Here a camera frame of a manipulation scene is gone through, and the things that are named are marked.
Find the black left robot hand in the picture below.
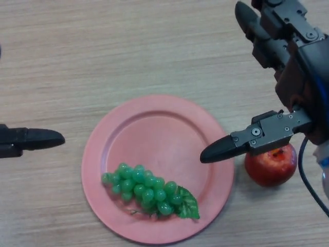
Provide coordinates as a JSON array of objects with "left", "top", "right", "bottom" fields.
[{"left": 0, "top": 43, "right": 66, "bottom": 159}]

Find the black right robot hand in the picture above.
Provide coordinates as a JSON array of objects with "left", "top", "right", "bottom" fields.
[{"left": 199, "top": 0, "right": 329, "bottom": 164}]

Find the green grapes bunch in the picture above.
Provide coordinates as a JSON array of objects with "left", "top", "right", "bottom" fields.
[{"left": 101, "top": 162, "right": 200, "bottom": 221}]

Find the pink round plate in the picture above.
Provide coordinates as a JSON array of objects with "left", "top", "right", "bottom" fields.
[{"left": 81, "top": 94, "right": 235, "bottom": 245}]

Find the red apple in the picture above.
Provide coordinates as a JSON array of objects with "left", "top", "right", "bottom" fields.
[{"left": 244, "top": 143, "right": 298, "bottom": 187}]

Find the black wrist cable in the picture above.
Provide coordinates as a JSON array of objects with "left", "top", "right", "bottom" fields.
[{"left": 298, "top": 136, "right": 329, "bottom": 219}]

